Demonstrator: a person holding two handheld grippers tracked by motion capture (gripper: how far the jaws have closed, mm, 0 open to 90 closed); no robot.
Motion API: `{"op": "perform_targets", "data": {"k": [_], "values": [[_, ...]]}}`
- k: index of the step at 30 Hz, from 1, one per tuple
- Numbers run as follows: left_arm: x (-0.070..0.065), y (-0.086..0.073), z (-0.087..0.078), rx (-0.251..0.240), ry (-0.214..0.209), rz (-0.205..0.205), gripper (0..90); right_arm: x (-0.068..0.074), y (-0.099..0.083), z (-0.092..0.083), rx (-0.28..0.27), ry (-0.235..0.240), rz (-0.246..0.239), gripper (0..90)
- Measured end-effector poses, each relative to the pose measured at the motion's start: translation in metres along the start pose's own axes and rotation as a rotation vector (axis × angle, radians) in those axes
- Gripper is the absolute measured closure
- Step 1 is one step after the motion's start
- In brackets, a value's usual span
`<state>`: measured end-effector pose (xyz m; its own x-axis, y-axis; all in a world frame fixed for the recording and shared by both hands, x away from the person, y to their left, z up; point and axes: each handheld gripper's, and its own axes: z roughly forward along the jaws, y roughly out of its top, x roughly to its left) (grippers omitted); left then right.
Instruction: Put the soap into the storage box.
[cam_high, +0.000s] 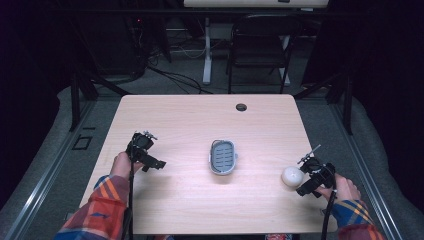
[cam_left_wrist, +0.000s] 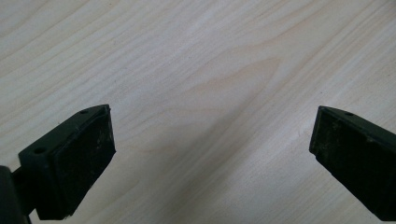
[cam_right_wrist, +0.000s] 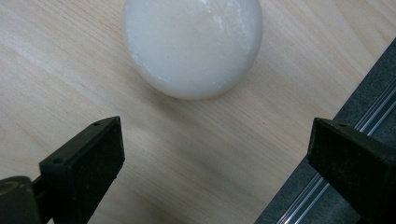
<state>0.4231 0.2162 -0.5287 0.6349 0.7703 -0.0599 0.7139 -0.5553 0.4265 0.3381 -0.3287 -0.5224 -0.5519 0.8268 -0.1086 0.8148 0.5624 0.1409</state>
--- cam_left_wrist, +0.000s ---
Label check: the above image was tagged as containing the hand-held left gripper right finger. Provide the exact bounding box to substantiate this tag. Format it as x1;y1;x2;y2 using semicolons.
308;105;396;222

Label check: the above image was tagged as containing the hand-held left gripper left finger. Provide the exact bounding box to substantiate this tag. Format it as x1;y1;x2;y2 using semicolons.
11;104;117;221

